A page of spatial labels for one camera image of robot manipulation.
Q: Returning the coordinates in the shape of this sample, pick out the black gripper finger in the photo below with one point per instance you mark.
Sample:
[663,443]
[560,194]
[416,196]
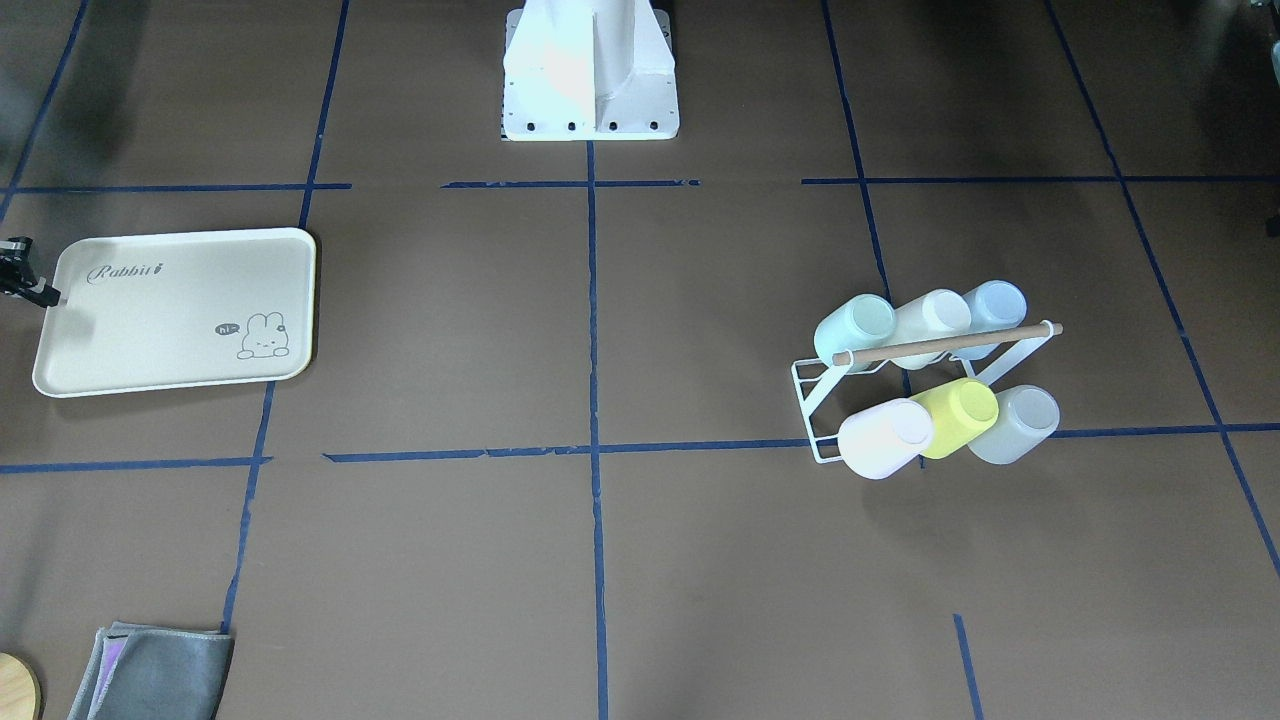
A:
[44,295]

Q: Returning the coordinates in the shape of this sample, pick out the beige rabbit tray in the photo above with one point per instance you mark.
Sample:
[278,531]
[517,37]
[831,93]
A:
[177,310]

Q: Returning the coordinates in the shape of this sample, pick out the green cup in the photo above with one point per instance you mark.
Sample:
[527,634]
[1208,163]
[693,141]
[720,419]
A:
[865,321]

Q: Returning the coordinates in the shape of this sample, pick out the pink cup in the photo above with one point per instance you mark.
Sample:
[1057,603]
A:
[877,442]

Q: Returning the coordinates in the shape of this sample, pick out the beige cup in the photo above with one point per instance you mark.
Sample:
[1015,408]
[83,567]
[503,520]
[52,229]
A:
[935,315]

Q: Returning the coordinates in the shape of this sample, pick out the yellow cup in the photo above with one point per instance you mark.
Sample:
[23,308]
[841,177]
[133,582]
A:
[961,410]

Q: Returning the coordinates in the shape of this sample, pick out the blue cup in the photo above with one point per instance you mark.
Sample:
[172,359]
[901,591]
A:
[995,306]

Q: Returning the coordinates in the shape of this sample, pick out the grey cup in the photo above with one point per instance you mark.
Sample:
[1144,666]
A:
[1026,416]

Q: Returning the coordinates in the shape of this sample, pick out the grey folded cloth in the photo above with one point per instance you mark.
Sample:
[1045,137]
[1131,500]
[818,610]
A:
[139,671]

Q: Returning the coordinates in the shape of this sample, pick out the wooden mug tree stand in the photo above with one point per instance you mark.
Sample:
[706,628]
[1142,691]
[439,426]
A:
[21,695]

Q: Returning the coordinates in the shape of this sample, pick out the white pillar with base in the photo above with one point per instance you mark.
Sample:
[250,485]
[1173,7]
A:
[589,71]

